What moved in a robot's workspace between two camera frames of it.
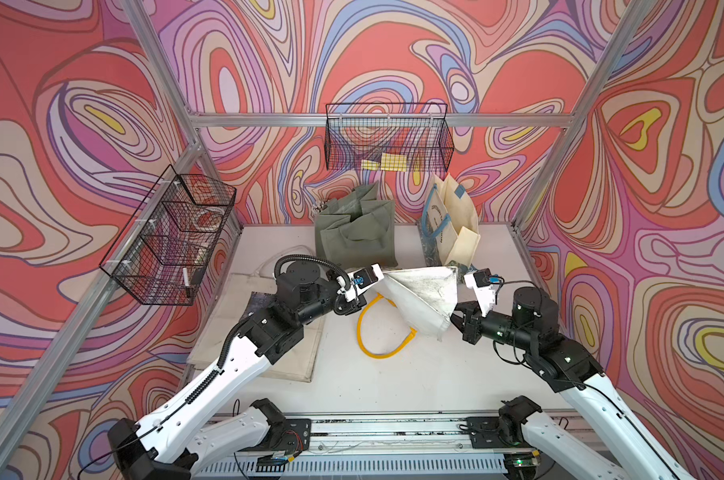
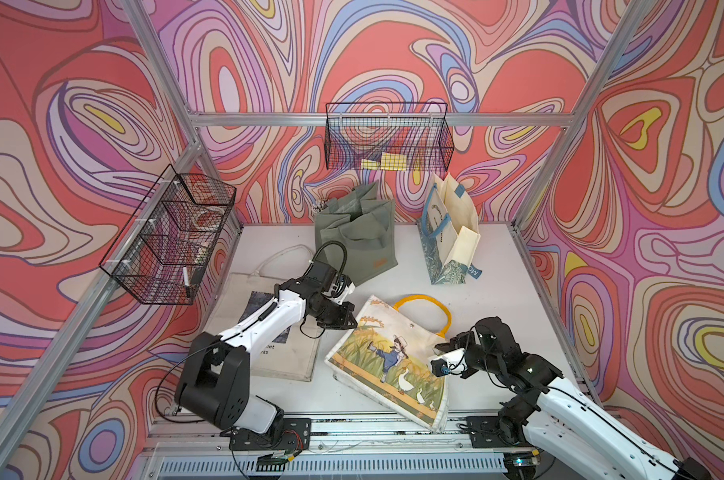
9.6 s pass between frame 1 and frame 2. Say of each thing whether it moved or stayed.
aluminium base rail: stayed
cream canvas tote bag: stayed
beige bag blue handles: stayed
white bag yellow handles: moved
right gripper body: moved
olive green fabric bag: stayed
